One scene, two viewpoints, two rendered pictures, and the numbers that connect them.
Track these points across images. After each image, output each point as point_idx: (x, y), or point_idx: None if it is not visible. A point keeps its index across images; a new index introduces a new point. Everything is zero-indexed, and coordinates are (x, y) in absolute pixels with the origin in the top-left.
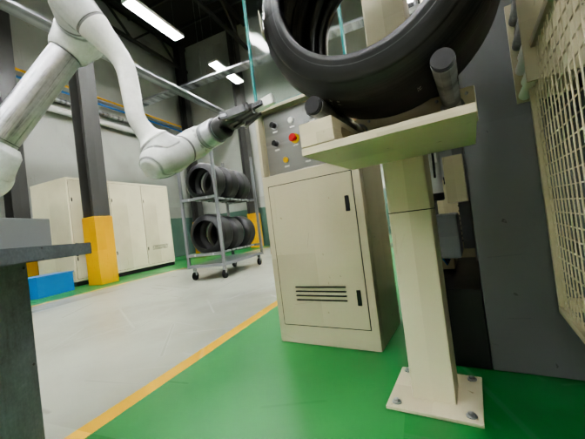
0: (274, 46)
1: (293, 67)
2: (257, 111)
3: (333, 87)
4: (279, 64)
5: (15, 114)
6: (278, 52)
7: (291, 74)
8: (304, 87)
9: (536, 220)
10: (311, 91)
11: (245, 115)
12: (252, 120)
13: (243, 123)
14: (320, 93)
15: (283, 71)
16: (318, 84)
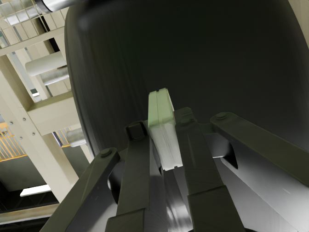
0: (88, 149)
1: (70, 84)
2: (155, 122)
3: (69, 10)
4: (92, 121)
5: None
6: (84, 134)
7: (79, 82)
8: (77, 43)
9: None
10: (76, 28)
11: (137, 166)
12: (252, 150)
13: (206, 190)
14: (74, 13)
15: (91, 104)
16: (68, 29)
